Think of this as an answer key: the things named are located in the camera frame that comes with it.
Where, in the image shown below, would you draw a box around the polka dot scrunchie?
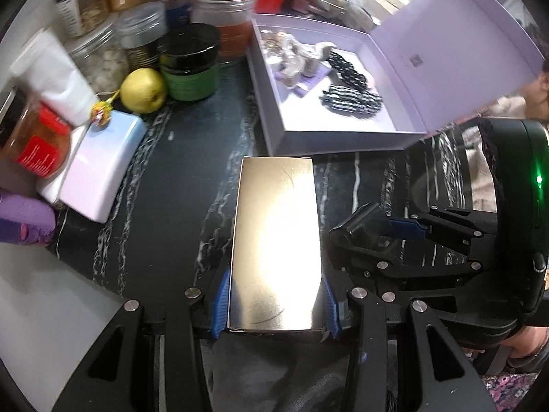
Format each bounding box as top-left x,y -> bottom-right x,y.
327,49 -> 370,91

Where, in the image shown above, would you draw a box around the black lid nut jar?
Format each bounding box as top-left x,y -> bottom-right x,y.
54,0 -> 112,39

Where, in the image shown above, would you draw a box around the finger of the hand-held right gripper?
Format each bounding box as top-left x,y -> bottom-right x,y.
329,203 -> 487,282
389,207 -> 499,247

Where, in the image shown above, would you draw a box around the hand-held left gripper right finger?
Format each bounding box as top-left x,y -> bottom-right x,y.
319,279 -> 498,412

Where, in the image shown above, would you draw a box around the blue label jar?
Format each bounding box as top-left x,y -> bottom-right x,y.
152,0 -> 194,31

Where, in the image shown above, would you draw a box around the white flat box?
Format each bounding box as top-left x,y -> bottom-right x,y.
35,124 -> 86,204

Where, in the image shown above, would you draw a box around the lavender gift box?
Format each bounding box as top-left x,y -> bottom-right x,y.
246,0 -> 546,157

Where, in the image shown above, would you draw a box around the gold box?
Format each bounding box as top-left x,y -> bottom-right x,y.
227,157 -> 323,333

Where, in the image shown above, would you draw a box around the person's right hand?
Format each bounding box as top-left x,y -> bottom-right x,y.
508,324 -> 549,372

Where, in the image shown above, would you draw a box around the purple box black lid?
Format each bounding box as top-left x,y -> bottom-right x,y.
0,189 -> 58,247

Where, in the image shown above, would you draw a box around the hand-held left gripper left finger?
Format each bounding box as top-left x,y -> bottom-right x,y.
51,266 -> 230,412

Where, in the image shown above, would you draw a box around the pearly hair claw clip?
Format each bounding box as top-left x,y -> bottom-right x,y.
281,36 -> 337,84

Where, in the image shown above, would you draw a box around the red label jar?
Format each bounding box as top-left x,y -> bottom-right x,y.
0,94 -> 73,179

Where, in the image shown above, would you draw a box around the white soft pack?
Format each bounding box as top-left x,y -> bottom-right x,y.
9,28 -> 101,127

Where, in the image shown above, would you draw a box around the gingham scrunchie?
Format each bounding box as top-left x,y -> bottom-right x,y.
319,83 -> 384,116

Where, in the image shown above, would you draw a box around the grey fuzzy cloth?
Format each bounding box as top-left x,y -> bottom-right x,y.
201,330 -> 357,412

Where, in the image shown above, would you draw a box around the colourful lollipop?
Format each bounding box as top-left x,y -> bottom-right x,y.
88,90 -> 123,127

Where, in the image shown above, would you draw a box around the pink-blue gradient power bank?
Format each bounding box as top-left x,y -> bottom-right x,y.
59,109 -> 149,224

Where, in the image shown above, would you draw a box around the gold keychain charm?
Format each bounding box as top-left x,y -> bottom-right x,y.
259,28 -> 292,54

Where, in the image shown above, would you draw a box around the purple slim box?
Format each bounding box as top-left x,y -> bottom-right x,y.
274,66 -> 333,95

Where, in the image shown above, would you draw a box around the yellow-green pear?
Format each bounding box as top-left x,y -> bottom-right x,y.
120,68 -> 168,114

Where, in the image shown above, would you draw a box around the green jar black lid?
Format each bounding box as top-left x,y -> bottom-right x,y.
158,23 -> 221,103

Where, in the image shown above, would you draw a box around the clear jar white pieces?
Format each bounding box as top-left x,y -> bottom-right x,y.
66,15 -> 131,95

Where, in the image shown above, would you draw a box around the purple floral cloth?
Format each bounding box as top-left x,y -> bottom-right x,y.
465,352 -> 533,412

